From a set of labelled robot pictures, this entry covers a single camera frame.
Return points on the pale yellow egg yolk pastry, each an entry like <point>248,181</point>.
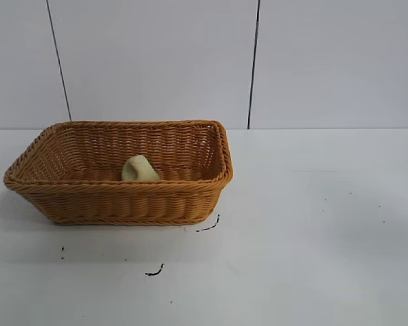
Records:
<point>139,169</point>

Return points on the brown woven wicker basket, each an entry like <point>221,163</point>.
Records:
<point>122,200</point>

